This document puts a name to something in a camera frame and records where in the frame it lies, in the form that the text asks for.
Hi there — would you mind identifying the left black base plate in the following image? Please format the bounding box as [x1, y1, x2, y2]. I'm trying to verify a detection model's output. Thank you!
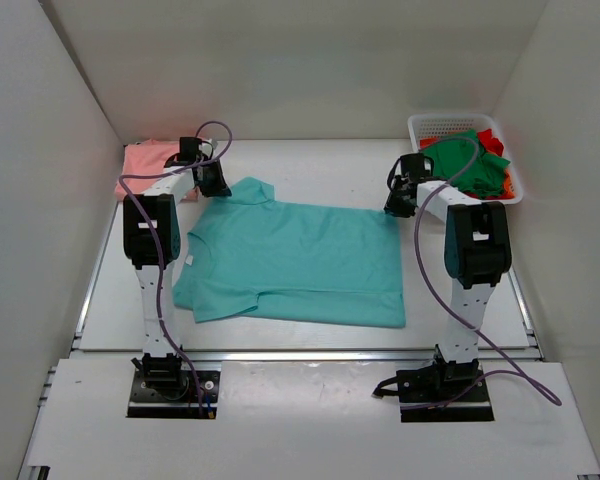
[127, 370, 221, 420]

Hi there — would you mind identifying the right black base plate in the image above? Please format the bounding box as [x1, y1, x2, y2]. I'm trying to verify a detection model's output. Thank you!
[372, 360, 495, 423]

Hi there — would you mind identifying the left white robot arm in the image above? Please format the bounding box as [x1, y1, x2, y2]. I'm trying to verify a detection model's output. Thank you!
[118, 135, 230, 401]

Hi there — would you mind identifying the teal t shirt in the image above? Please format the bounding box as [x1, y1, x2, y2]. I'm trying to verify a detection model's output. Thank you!
[173, 177, 406, 329]

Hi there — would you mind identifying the red orange t shirt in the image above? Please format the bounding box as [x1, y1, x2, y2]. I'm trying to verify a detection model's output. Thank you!
[419, 129, 515, 200]

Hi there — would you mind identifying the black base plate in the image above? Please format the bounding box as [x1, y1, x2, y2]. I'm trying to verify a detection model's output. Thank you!
[372, 360, 495, 423]
[127, 370, 221, 420]

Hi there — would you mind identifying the folded pink t shirt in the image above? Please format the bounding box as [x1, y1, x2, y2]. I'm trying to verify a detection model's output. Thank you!
[114, 139, 199, 202]

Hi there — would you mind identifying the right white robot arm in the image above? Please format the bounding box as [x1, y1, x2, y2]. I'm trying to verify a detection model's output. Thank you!
[384, 153, 512, 401]

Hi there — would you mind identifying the white plastic basket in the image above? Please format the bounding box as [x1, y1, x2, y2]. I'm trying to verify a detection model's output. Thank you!
[408, 112, 524, 205]

